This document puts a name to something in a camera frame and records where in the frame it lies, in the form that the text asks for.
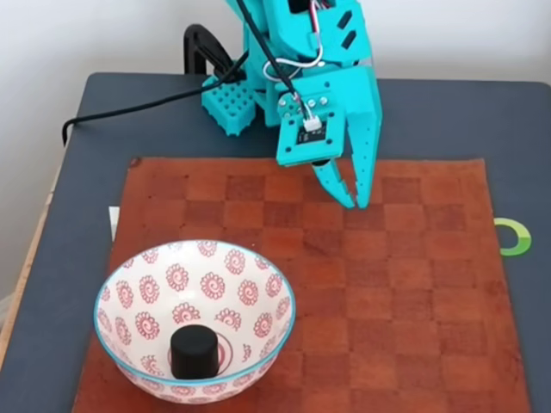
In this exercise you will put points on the dark grey desk pad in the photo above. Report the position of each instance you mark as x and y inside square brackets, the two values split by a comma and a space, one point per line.
[430, 120]

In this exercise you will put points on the black table clamp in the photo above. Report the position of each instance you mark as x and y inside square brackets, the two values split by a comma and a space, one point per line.
[193, 47]

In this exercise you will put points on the red floral bowl blue rim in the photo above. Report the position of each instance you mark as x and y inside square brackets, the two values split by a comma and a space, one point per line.
[193, 279]

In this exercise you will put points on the black cylinder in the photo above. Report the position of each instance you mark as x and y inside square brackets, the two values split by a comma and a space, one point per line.
[193, 348]

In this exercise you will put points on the turquoise camera mount with board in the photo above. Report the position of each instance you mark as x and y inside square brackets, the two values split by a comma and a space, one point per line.
[288, 150]

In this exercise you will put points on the brown checkered leather mat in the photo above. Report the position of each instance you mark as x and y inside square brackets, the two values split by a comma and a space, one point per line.
[387, 279]

